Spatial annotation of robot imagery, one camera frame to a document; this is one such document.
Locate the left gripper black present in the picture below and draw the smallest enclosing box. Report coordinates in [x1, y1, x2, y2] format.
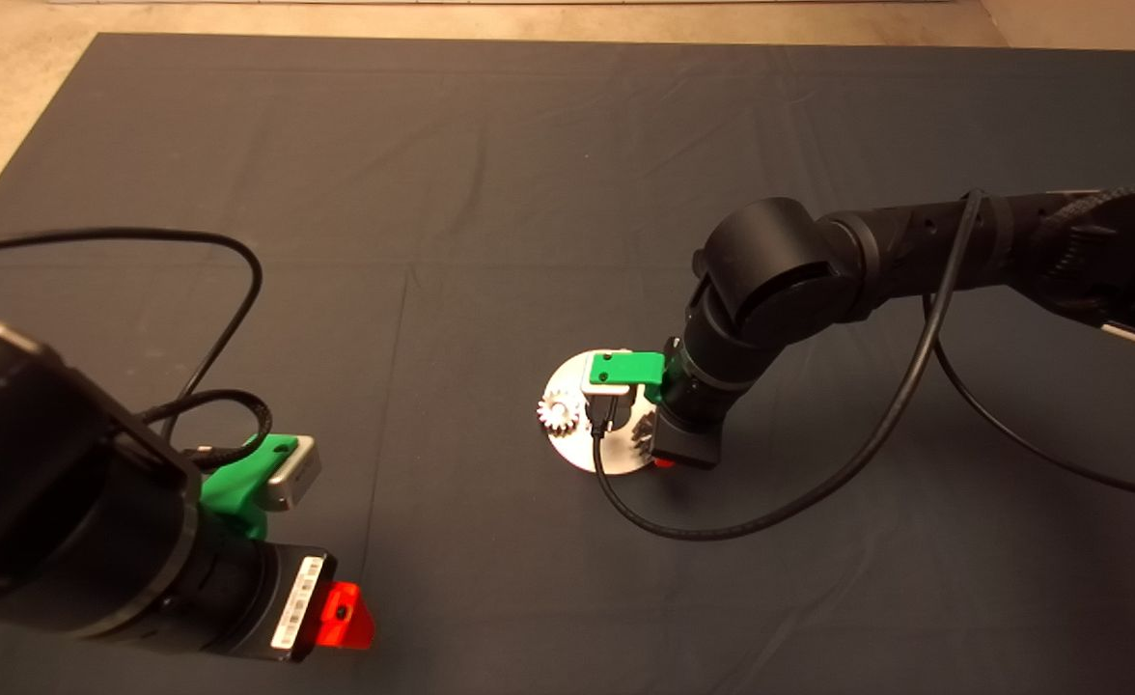
[235, 542, 376, 667]

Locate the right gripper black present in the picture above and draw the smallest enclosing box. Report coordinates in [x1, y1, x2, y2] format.
[651, 401, 724, 473]

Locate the round metal carrier plate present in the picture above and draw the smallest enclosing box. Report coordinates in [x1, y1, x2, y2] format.
[540, 349, 670, 476]

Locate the dark grey table cloth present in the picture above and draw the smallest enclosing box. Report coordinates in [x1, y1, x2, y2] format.
[0, 32, 1135, 695]

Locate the black camera cable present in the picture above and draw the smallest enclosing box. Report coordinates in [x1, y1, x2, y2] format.
[587, 188, 1135, 542]

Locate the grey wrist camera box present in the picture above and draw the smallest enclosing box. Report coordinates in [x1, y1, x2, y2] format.
[581, 365, 639, 401]
[263, 435, 323, 513]

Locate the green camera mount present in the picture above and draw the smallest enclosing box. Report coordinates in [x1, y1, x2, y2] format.
[587, 350, 671, 408]
[199, 433, 300, 543]

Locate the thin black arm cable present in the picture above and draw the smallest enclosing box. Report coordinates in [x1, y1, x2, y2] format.
[0, 228, 277, 474]

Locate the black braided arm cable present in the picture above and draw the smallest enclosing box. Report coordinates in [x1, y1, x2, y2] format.
[1036, 181, 1135, 237]

